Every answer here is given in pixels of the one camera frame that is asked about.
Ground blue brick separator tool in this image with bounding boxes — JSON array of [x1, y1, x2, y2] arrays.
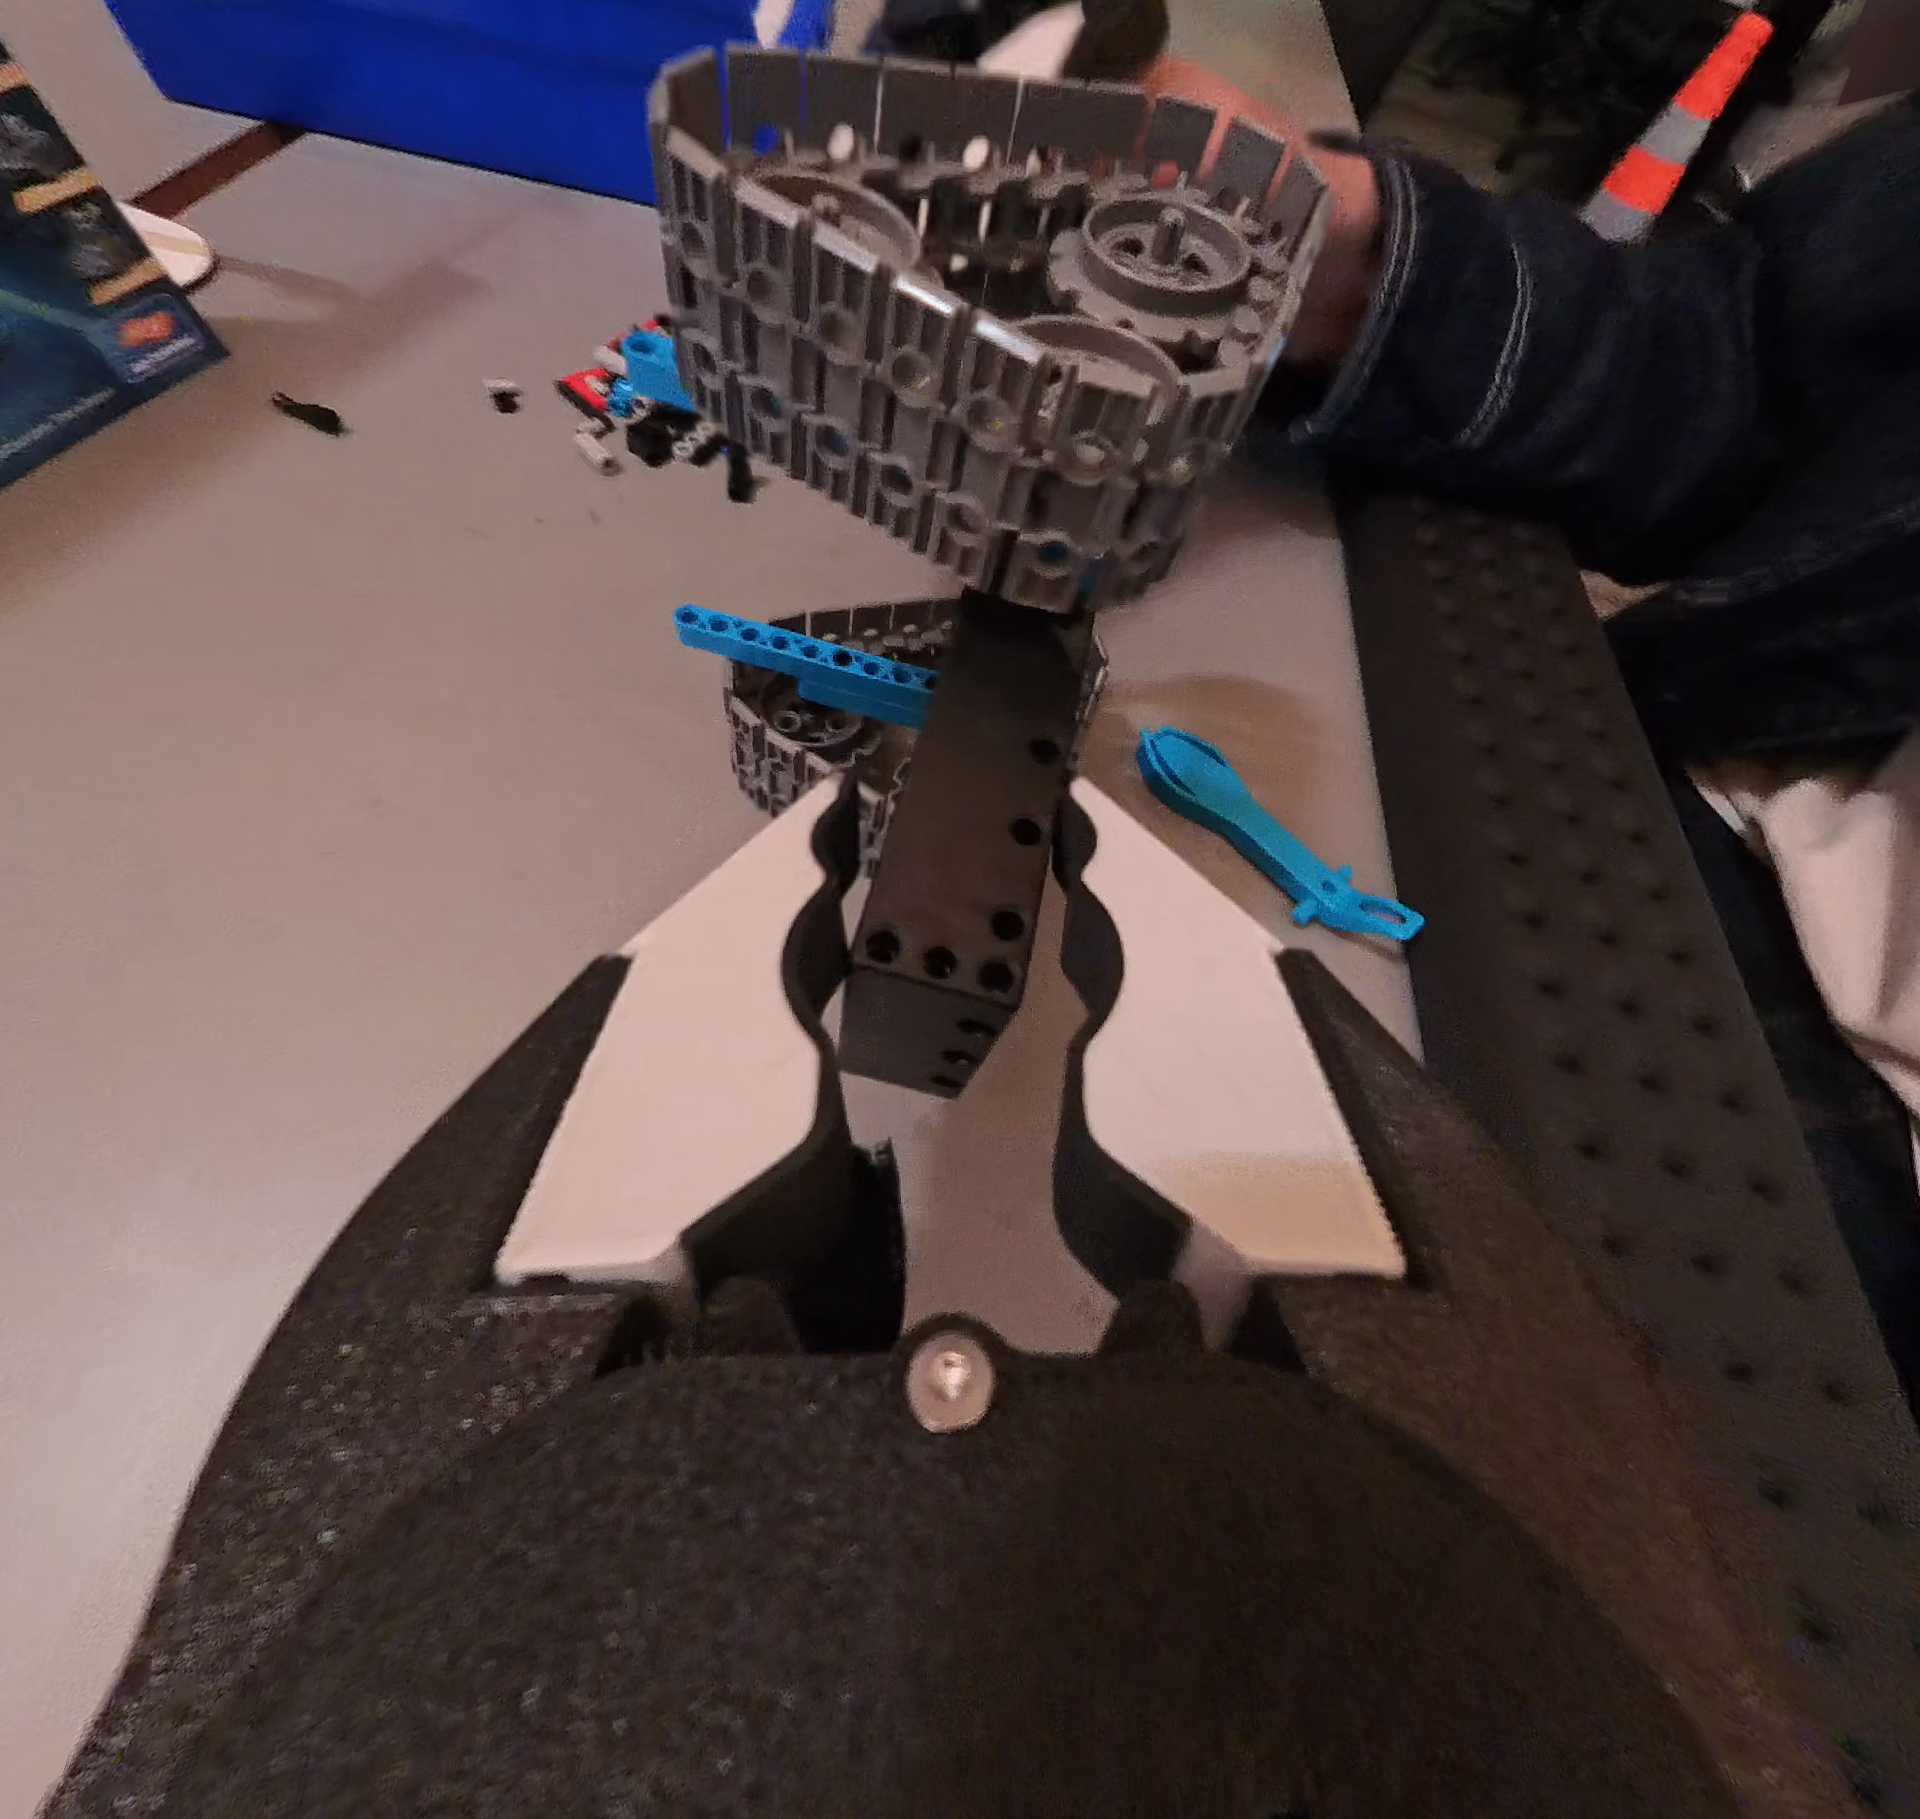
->
[[1135, 728, 1427, 950]]

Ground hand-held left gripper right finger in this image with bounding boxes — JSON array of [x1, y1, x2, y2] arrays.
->
[[1049, 772, 1414, 1306]]

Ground person's right forearm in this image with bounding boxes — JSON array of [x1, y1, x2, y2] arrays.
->
[[1260, 96, 1920, 581]]

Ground person's right hand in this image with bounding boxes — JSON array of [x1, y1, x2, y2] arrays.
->
[[1150, 57, 1384, 371]]

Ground black dimpled pad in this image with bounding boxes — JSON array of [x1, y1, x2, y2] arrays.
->
[[1337, 490, 1920, 1819]]

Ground blue plastic bin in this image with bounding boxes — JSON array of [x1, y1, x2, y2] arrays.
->
[[27, 0, 831, 208]]

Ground pile of red black bricks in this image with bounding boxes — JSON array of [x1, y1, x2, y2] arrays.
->
[[561, 326, 758, 503]]

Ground person's denim jacket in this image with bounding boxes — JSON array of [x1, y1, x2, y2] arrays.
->
[[1594, 498, 1920, 799]]

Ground white rounded board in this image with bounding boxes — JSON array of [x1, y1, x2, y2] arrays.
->
[[127, 196, 222, 297]]

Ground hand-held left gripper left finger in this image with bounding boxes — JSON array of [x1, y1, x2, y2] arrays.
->
[[495, 775, 860, 1283]]

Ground grey toy track belt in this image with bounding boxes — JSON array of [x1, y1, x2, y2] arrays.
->
[[648, 42, 1331, 613]]

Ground blue robot kit box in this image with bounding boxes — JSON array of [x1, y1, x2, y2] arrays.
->
[[0, 42, 231, 492]]

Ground orange traffic cone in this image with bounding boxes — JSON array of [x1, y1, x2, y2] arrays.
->
[[1580, 10, 1776, 246]]

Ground black motor battery block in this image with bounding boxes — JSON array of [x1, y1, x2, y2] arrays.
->
[[671, 155, 1309, 1102]]

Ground person's pale trousers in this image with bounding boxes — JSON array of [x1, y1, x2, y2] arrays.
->
[[1695, 750, 1920, 1112]]

